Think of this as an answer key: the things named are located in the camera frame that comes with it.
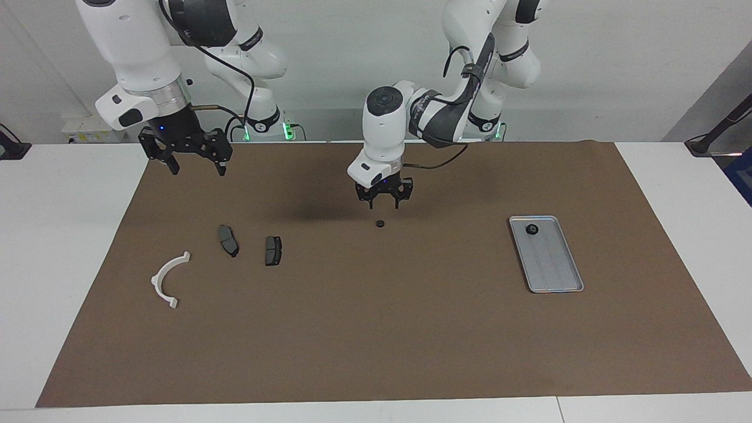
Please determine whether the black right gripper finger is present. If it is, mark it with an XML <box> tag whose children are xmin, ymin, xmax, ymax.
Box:
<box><xmin>139</xmin><ymin>130</ymin><xmax>180</xmax><ymax>176</ymax></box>
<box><xmin>203</xmin><ymin>129</ymin><xmax>233</xmax><ymax>177</ymax></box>

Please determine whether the silver metal tray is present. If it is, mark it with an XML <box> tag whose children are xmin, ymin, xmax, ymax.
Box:
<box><xmin>509</xmin><ymin>216</ymin><xmax>584</xmax><ymax>293</ymax></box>

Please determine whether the white power strip box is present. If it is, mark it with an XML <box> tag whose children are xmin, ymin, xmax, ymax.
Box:
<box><xmin>62</xmin><ymin>115</ymin><xmax>127</xmax><ymax>143</ymax></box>

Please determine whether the dark eared brake pad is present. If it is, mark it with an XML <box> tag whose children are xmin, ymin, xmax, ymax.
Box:
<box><xmin>218</xmin><ymin>224</ymin><xmax>240</xmax><ymax>258</ymax></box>

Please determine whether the white curved plastic part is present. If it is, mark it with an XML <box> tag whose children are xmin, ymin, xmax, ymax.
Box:
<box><xmin>151</xmin><ymin>251</ymin><xmax>192</xmax><ymax>309</ymax></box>

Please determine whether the brown table mat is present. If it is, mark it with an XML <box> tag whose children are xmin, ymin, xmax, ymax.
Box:
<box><xmin>35</xmin><ymin>141</ymin><xmax>752</xmax><ymax>408</ymax></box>

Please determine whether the blue crate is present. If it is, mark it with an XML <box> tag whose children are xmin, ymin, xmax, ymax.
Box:
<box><xmin>724</xmin><ymin>147</ymin><xmax>752</xmax><ymax>206</ymax></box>

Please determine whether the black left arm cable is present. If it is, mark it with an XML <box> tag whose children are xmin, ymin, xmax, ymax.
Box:
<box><xmin>405</xmin><ymin>44</ymin><xmax>491</xmax><ymax>171</ymax></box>

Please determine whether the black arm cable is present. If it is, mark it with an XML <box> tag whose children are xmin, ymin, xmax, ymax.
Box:
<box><xmin>405</xmin><ymin>44</ymin><xmax>491</xmax><ymax>171</ymax></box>
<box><xmin>159</xmin><ymin>0</ymin><xmax>256</xmax><ymax>142</ymax></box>

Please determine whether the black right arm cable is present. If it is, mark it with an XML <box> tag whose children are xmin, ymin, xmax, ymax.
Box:
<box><xmin>159</xmin><ymin>0</ymin><xmax>256</xmax><ymax>142</ymax></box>

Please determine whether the black clamp mount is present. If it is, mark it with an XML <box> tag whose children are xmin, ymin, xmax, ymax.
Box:
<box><xmin>0</xmin><ymin>123</ymin><xmax>31</xmax><ymax>160</ymax></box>

